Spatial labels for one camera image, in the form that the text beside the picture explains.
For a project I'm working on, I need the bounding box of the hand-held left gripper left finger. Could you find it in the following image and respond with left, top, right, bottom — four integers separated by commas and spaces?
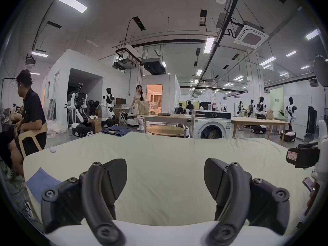
41, 159, 128, 246

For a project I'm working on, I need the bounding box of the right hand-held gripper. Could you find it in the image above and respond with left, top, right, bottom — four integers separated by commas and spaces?
286, 119, 328, 189

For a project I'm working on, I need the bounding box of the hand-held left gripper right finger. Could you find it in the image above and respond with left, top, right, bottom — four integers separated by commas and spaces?
204, 159, 290, 246

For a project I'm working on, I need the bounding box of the person's right hand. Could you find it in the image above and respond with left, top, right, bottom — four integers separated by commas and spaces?
306, 182, 321, 210

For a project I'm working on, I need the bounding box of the white humanoid robot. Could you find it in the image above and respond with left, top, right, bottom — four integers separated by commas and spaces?
65, 82, 94, 138
101, 87, 119, 127
256, 96, 268, 120
285, 96, 298, 132

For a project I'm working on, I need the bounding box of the light blue cloth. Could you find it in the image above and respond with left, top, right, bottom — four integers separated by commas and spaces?
26, 167, 62, 203

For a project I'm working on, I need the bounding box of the dark blue garment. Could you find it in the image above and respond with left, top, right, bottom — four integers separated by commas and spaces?
102, 126, 132, 137

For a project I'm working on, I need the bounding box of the cardboard carton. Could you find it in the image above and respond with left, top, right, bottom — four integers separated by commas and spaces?
88, 118, 102, 134

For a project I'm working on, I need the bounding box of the white washing machine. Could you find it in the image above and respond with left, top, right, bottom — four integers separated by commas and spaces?
191, 109, 233, 139

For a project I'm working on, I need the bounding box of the bed with beige sheet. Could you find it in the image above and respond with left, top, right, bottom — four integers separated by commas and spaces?
23, 131, 319, 231

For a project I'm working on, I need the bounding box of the round studio lamp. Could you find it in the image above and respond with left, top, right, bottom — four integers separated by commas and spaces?
313, 55, 328, 87

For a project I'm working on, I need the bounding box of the wooden chair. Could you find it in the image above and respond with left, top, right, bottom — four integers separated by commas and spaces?
14, 123, 48, 159

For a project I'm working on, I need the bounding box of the small table with monitor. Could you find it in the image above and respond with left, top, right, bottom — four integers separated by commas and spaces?
113, 98, 132, 124

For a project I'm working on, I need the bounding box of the round wooden table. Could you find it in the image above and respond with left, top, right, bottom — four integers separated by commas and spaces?
146, 126, 185, 138

